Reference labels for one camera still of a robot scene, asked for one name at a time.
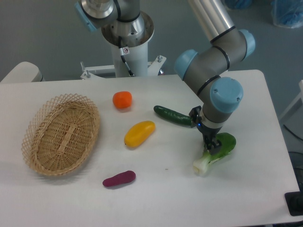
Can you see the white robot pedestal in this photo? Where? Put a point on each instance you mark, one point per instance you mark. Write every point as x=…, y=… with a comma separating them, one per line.
x=128, y=42

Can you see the dark green cucumber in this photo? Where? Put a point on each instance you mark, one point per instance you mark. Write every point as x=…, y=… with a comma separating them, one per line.
x=172, y=116

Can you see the blue plastic bag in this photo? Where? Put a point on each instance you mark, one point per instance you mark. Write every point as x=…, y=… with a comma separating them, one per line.
x=287, y=13

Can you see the green bok choy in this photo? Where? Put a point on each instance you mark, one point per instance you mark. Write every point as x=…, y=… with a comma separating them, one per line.
x=202, y=165

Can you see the black box at edge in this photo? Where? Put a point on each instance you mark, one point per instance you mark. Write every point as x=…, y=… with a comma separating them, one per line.
x=294, y=202

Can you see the woven wicker basket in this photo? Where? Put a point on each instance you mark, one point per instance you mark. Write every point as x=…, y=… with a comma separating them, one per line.
x=61, y=135

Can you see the white chair back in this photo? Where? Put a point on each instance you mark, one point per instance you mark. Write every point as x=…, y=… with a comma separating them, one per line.
x=24, y=72

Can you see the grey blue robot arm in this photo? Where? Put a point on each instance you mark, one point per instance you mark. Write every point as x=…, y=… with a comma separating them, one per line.
x=201, y=72

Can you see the white furniture frame right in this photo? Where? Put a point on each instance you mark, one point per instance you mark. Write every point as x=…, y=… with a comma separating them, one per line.
x=294, y=105

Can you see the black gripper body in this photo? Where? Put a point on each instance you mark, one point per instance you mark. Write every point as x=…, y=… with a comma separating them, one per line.
x=207, y=127

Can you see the purple sweet potato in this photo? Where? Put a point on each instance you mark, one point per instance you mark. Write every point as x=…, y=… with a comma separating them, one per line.
x=119, y=179

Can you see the yellow mango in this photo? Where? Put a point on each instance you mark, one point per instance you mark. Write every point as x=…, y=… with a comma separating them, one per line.
x=139, y=133

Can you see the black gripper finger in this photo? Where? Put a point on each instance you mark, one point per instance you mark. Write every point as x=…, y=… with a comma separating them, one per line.
x=195, y=117
x=212, y=145

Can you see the orange tangerine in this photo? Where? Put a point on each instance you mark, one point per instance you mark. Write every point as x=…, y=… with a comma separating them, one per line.
x=122, y=99

